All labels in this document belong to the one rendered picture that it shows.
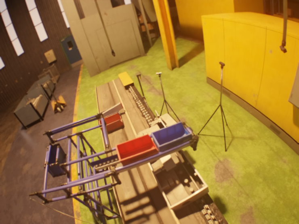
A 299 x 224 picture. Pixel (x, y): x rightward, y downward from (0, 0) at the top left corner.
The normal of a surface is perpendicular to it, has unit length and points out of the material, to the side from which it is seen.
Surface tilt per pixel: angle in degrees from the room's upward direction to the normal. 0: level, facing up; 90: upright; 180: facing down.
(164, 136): 88
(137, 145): 88
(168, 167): 10
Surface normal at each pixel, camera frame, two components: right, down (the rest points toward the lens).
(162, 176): -0.37, -0.68
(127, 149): 0.34, 0.50
